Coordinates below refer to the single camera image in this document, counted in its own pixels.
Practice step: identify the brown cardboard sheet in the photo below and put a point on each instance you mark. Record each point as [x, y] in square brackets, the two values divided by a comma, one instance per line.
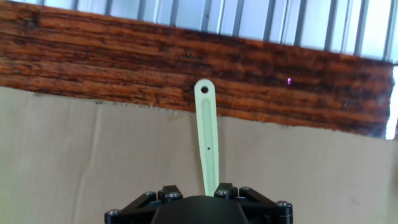
[77, 155]

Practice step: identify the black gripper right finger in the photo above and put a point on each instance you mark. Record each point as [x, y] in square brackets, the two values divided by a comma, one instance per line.
[264, 208]

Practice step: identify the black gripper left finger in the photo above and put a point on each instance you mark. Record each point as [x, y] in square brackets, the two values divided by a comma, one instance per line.
[140, 205]

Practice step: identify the glossy wood grain board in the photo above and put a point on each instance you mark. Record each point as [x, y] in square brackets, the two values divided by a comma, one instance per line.
[93, 62]

